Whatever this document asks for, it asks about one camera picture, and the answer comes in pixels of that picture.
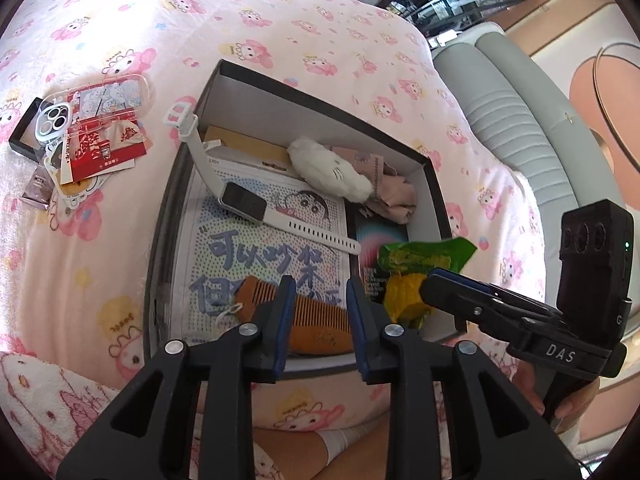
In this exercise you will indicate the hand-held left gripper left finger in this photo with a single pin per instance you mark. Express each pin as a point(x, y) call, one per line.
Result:
point(285, 330)

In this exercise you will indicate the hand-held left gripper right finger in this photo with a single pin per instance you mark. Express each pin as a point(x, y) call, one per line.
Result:
point(357, 330)

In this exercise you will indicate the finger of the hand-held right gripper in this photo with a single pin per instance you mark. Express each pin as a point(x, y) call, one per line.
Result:
point(465, 302)
point(470, 282)

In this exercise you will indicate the green corn snack packet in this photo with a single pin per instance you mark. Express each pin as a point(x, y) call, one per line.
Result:
point(415, 260)

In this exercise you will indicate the black cardboard box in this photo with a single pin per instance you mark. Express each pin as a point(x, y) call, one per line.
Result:
point(280, 105)

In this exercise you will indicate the red card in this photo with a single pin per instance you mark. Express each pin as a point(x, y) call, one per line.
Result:
point(95, 167)

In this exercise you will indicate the red paper-cut packet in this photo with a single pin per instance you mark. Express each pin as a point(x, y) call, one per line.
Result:
point(115, 135)

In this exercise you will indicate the brown sachet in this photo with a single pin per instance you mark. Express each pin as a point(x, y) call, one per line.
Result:
point(37, 187)

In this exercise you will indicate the clear printed phone case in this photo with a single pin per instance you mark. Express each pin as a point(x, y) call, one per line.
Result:
point(100, 100)

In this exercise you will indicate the black square frame case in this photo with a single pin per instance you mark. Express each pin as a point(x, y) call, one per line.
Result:
point(22, 135)

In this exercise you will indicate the person's right hand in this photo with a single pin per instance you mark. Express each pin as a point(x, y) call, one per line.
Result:
point(529, 390)

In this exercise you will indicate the wooden comb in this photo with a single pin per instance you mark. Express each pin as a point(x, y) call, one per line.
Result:
point(320, 320)

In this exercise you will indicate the printed dotted art sheet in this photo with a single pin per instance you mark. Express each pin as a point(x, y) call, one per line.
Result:
point(235, 260)

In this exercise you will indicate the white sock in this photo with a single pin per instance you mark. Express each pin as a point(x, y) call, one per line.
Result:
point(345, 437)

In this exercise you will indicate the pink cloth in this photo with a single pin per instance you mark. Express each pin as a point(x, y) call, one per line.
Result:
point(395, 195)

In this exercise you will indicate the person's bare leg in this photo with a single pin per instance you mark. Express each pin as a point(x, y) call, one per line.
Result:
point(290, 452)

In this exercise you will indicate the white smartwatch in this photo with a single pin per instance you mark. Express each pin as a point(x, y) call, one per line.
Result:
point(245, 201)

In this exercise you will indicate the white plush toy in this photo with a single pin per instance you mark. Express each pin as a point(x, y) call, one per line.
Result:
point(325, 167)

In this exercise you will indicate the pink printed bedsheet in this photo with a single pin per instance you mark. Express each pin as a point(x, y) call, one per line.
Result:
point(125, 270)

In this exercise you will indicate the grey padded headboard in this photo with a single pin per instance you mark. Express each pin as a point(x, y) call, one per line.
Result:
point(510, 110)

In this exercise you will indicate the flat tan box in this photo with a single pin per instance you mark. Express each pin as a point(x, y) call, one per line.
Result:
point(250, 152)

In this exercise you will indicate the white charger plug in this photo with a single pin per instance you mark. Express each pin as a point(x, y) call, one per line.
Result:
point(445, 39)

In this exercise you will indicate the pink fleece pajamas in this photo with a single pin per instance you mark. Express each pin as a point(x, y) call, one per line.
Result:
point(45, 400)

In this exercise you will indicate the cartoon girl sticker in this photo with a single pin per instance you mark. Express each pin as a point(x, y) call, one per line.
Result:
point(72, 190)

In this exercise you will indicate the round pink wall panel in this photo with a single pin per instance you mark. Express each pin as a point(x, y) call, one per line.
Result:
point(600, 95)

